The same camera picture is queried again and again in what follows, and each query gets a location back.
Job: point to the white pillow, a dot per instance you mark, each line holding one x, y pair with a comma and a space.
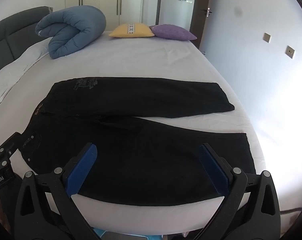
11, 72

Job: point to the grey padded headboard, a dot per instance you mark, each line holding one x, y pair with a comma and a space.
6, 37

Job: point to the wall socket plate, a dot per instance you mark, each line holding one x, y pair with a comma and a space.
290, 52
267, 37

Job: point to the blue folded duvet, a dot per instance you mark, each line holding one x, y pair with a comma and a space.
73, 30

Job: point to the white wardrobe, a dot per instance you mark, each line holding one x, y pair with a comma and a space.
108, 0

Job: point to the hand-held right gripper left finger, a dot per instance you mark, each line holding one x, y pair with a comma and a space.
84, 170

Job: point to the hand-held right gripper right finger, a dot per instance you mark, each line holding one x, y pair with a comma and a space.
214, 171

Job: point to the brown door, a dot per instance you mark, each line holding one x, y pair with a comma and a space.
203, 33

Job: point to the purple pillow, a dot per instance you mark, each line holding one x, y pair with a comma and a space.
172, 32

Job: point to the black pants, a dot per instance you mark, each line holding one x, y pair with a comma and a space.
141, 160

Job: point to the yellow pillow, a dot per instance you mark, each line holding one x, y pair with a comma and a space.
131, 30

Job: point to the light blue object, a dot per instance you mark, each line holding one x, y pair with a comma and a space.
99, 233

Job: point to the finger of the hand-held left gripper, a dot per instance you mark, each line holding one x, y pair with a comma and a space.
9, 143

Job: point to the white sheet bed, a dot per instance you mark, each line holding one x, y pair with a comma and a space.
141, 57

